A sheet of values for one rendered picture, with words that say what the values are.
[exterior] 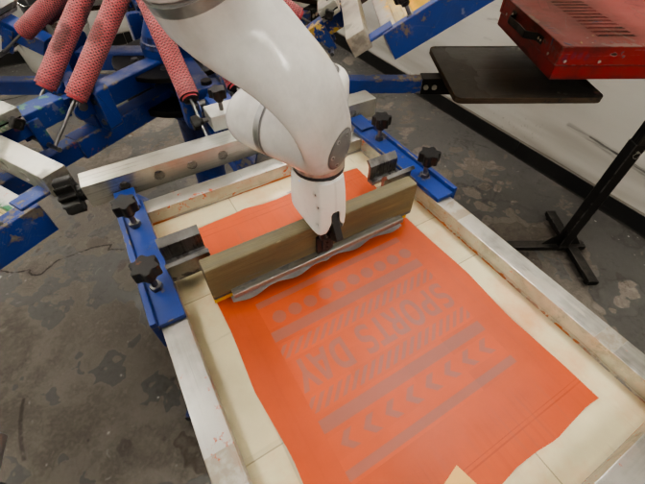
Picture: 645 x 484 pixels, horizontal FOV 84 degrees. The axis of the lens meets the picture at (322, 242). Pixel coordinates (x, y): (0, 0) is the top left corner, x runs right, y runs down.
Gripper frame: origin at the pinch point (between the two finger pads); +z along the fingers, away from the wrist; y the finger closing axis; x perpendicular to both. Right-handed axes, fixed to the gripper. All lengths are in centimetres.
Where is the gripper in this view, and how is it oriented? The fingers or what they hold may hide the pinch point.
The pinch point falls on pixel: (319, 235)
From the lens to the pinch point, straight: 63.2
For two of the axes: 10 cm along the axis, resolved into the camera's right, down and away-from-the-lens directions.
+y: 5.1, 6.5, -5.7
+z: -0.1, 6.6, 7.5
